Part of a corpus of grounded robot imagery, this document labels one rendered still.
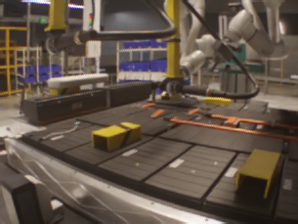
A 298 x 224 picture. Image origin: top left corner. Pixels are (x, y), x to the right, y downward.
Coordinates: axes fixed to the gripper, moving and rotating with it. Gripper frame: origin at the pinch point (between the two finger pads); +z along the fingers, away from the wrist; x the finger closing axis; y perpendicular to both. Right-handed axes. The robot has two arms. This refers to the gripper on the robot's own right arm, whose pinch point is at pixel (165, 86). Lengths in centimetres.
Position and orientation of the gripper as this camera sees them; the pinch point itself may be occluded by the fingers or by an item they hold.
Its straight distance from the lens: 137.6
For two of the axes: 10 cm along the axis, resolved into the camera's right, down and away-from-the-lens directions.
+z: -6.6, 6.1, -4.5
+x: 3.8, 7.8, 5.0
